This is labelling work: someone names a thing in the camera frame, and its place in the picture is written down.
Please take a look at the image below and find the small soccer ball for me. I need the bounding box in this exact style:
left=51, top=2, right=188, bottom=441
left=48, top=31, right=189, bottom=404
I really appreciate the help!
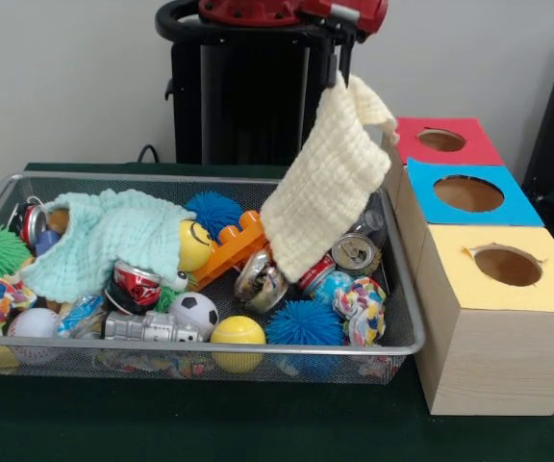
left=169, top=292, right=220, bottom=340

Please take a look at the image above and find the wooden box with three holes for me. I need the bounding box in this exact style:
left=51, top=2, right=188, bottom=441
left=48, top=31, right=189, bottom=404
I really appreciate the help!
left=376, top=116, right=554, bottom=417

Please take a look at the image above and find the colourful rope knot toy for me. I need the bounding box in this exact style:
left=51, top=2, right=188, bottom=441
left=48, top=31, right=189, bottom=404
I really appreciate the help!
left=331, top=277, right=386, bottom=347

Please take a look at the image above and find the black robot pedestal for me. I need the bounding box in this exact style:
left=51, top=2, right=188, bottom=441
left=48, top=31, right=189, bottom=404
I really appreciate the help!
left=157, top=0, right=355, bottom=167

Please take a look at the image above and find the blue spiky rubber ball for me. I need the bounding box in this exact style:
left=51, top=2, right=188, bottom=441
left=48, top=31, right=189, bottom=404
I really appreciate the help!
left=264, top=300, right=345, bottom=347
left=185, top=191, right=244, bottom=240

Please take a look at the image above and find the cream yellow waffle cloth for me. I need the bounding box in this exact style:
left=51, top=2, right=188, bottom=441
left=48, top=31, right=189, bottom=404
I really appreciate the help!
left=260, top=72, right=400, bottom=282

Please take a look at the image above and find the yellow smiley ball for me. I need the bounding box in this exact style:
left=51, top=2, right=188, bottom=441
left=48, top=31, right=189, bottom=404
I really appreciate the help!
left=177, top=219, right=215, bottom=272

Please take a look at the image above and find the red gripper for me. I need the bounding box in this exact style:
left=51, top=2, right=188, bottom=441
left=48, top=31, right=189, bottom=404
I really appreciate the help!
left=298, top=0, right=390, bottom=86

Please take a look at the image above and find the clear mesh bin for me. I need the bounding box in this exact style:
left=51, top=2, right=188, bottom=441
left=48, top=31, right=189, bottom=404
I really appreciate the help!
left=0, top=171, right=426, bottom=386

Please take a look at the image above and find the shiny crushed metal can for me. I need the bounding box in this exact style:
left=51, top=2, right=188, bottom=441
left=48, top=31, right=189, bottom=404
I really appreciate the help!
left=234, top=248, right=290, bottom=314

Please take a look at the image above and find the dark green tablecloth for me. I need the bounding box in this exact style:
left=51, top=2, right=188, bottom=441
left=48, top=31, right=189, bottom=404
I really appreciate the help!
left=0, top=162, right=554, bottom=462

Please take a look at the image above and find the mint green waffle cloth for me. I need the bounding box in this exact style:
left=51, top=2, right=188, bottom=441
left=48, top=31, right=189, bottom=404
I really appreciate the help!
left=19, top=189, right=196, bottom=303

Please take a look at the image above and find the orange plastic toy block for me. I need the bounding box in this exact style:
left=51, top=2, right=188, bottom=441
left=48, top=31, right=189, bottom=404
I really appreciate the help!
left=192, top=210, right=270, bottom=292

